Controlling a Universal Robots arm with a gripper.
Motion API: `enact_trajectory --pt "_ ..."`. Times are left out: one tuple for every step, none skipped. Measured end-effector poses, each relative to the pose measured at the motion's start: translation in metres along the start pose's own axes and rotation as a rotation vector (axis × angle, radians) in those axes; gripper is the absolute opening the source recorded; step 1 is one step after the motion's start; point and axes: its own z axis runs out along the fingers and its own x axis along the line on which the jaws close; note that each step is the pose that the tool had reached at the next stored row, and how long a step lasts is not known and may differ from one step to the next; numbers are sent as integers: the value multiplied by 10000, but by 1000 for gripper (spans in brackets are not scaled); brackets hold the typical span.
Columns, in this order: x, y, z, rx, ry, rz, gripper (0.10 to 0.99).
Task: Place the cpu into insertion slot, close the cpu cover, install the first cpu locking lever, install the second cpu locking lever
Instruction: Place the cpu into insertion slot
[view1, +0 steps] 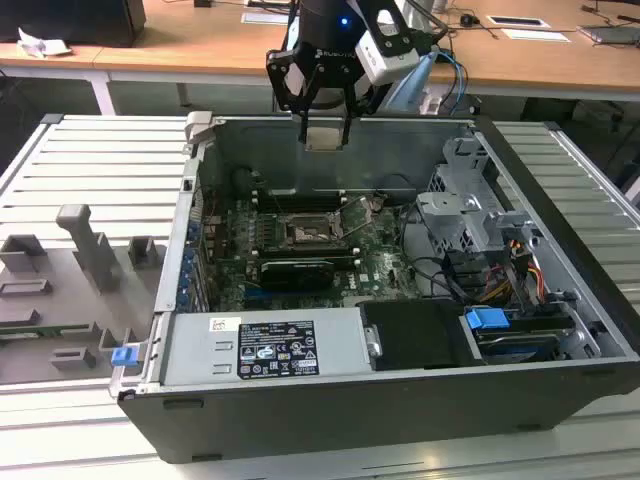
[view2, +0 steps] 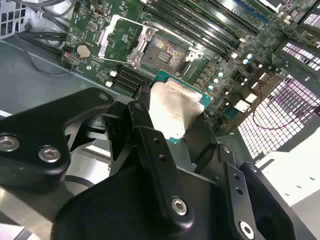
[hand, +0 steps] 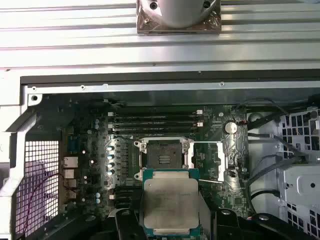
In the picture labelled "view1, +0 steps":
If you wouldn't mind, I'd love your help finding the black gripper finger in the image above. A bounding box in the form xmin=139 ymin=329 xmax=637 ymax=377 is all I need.
xmin=265 ymin=47 xmax=322 ymax=145
xmin=340 ymin=73 xmax=387 ymax=148

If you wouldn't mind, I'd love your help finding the silver CPU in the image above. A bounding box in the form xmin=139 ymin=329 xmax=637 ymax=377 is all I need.
xmin=305 ymin=127 xmax=346 ymax=152

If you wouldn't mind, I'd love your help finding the metal socket cover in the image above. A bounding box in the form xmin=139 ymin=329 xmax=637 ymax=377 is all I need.
xmin=339 ymin=196 xmax=377 ymax=240

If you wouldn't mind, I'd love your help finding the black RAM slot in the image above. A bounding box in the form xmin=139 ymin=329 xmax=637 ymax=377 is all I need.
xmin=256 ymin=199 xmax=346 ymax=212
xmin=258 ymin=252 xmax=360 ymax=264
xmin=256 ymin=189 xmax=346 ymax=202
xmin=258 ymin=245 xmax=359 ymax=255

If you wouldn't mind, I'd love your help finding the black CPU socket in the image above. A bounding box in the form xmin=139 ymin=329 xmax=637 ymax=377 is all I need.
xmin=281 ymin=211 xmax=347 ymax=249

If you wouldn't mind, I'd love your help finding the long wooden office desk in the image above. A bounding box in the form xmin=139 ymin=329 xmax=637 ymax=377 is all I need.
xmin=92 ymin=0 xmax=640 ymax=110

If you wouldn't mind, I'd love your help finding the grey case release latch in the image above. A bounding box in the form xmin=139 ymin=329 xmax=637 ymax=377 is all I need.
xmin=184 ymin=110 xmax=218 ymax=147

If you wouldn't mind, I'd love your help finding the grey metal drive cage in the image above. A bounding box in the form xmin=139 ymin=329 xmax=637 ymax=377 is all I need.
xmin=413 ymin=135 xmax=541 ymax=259

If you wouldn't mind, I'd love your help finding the green motherboard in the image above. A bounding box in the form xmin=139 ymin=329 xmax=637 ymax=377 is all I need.
xmin=199 ymin=192 xmax=427 ymax=311

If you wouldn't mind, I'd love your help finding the white paper sheet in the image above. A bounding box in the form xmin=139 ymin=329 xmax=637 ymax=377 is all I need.
xmin=500 ymin=27 xmax=574 ymax=44

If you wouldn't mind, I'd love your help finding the black graphics card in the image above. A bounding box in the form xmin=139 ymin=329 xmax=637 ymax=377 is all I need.
xmin=258 ymin=258 xmax=335 ymax=293

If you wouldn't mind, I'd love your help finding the black computer box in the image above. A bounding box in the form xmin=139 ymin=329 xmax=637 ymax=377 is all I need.
xmin=0 ymin=0 xmax=148 ymax=49

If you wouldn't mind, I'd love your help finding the short wooden office desk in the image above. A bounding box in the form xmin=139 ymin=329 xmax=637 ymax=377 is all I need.
xmin=0 ymin=41 xmax=117 ymax=117

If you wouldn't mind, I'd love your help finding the black plastic shroud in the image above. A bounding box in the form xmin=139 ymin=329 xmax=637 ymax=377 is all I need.
xmin=359 ymin=299 xmax=484 ymax=373

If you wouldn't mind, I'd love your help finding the hard disk in blue carrier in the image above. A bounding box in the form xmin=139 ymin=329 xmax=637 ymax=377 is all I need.
xmin=463 ymin=306 xmax=567 ymax=365

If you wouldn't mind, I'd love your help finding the crumpled white paper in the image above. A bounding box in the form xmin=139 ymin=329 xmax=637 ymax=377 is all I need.
xmin=16 ymin=26 xmax=72 ymax=60

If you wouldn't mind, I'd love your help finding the grey laptop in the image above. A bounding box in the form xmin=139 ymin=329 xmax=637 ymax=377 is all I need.
xmin=576 ymin=22 xmax=640 ymax=47

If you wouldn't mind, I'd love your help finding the grey power supply unit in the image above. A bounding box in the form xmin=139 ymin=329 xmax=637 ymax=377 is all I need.
xmin=159 ymin=306 xmax=375 ymax=387

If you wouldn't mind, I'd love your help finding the grey parts rack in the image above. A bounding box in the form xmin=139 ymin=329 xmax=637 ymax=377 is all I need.
xmin=0 ymin=203 xmax=169 ymax=387

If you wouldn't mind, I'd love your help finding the black open PC case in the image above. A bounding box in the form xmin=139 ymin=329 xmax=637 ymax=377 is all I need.
xmin=108 ymin=110 xmax=640 ymax=464

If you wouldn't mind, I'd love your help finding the blue plastic latch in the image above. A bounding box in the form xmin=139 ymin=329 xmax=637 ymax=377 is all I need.
xmin=111 ymin=345 xmax=140 ymax=370

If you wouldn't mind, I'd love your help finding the green RAM stick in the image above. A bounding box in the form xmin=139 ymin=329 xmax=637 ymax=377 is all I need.
xmin=0 ymin=324 xmax=92 ymax=338

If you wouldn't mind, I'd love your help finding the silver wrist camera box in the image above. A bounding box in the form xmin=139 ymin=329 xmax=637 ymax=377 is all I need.
xmin=355 ymin=8 xmax=422 ymax=87

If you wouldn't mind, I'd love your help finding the silver desk cable port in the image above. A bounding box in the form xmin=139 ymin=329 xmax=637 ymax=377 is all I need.
xmin=486 ymin=14 xmax=552 ymax=29
xmin=240 ymin=10 xmax=295 ymax=27

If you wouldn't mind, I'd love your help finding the blue cable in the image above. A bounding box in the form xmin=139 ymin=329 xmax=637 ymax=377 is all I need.
xmin=436 ymin=46 xmax=470 ymax=117

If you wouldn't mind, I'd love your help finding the yellow red wire bundle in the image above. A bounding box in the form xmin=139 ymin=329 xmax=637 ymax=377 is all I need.
xmin=480 ymin=238 xmax=545 ymax=307

